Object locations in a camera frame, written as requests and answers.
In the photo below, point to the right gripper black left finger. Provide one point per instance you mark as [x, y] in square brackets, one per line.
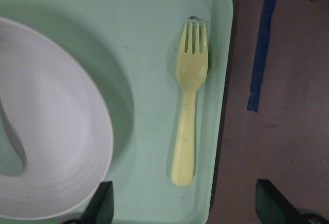
[100, 208]

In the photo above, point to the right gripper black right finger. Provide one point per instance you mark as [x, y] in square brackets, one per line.
[272, 207]

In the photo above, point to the white round plate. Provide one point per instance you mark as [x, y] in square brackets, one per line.
[57, 121]

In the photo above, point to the yellow plastic fork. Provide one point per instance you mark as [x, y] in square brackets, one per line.
[191, 72]

